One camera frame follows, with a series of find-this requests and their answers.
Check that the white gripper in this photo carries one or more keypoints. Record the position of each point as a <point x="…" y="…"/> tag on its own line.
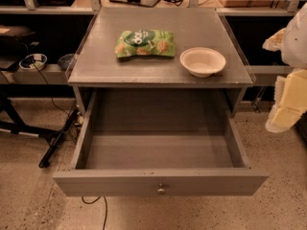
<point x="296" y="43"/>

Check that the green rice chip bag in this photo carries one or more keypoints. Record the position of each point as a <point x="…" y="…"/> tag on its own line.
<point x="145" y="43"/>

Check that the open grey top drawer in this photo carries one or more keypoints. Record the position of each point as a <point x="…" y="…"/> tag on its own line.
<point x="132" y="140"/>

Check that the round metal drawer knob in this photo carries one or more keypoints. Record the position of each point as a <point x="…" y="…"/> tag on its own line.
<point x="161" y="190"/>

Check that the black bag on shelf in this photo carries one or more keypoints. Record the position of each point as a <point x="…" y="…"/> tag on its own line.
<point x="16" y="40"/>

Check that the white paper bowl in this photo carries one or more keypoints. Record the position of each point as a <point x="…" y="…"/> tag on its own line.
<point x="202" y="62"/>

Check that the grey cabinet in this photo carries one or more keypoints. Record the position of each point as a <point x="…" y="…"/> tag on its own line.
<point x="98" y="66"/>

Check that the dark round bowl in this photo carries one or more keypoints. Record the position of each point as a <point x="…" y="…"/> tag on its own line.
<point x="66" y="61"/>

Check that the grey shelf rack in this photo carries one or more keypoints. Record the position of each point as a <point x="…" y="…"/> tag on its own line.
<point x="12" y="10"/>

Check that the black floor stand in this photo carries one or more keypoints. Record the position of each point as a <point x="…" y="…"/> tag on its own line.
<point x="18" y="126"/>

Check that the white bowl with cables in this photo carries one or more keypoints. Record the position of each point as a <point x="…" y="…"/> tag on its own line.
<point x="33" y="62"/>

